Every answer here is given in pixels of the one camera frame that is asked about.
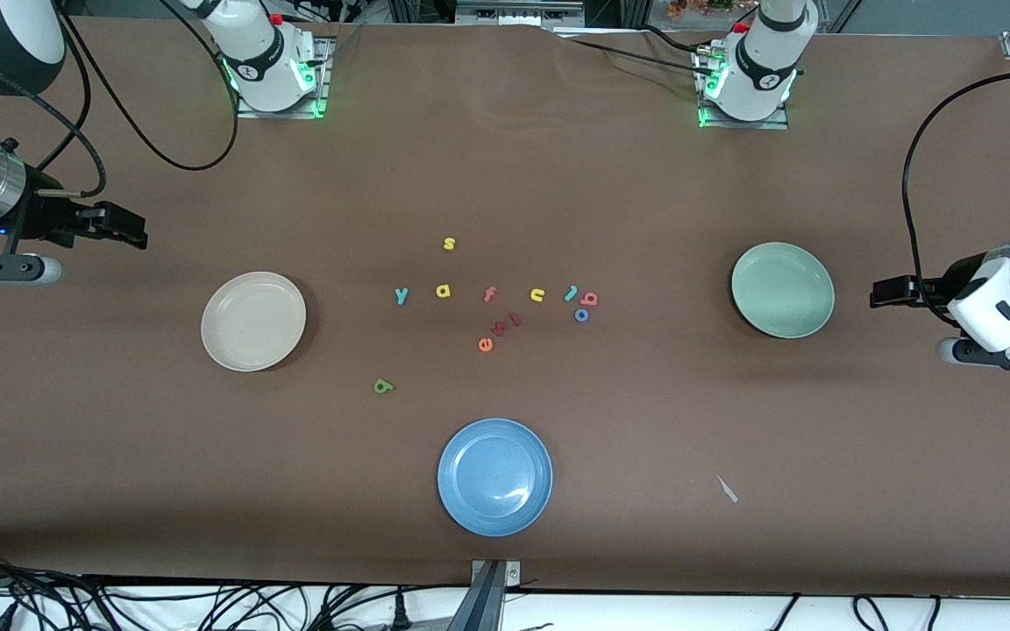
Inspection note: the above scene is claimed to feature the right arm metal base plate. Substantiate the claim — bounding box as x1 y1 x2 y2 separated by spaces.
236 35 331 119

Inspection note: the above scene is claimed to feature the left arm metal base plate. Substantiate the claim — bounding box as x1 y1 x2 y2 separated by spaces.
696 48 789 131

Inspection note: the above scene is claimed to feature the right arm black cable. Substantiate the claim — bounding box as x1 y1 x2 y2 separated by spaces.
0 0 240 201

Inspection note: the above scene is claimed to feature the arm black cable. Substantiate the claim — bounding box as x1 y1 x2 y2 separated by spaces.
0 0 240 201
902 68 1010 329

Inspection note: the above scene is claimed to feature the orange floral object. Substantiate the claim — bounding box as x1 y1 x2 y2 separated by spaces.
665 0 736 20

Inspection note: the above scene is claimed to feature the black base supply cable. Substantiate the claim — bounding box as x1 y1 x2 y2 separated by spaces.
637 23 721 55
568 37 706 78

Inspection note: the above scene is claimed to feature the brown table cover sheet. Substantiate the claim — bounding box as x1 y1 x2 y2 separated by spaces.
0 16 1010 599

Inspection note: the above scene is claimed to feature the green round plate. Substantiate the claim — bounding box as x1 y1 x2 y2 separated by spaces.
731 243 836 339

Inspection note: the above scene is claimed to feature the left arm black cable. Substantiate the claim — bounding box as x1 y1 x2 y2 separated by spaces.
902 68 1010 329

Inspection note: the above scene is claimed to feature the blue round plate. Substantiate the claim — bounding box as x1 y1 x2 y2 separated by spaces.
437 418 553 537

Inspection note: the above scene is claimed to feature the beige round plate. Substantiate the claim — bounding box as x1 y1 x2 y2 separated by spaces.
201 272 307 372

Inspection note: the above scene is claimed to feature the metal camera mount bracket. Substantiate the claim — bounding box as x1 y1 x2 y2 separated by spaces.
448 559 522 631

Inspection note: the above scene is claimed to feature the looped black floor cable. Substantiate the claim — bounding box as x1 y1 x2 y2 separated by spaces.
852 594 892 631

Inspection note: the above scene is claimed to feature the grey power strip box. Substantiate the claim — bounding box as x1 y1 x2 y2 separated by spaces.
455 0 586 25

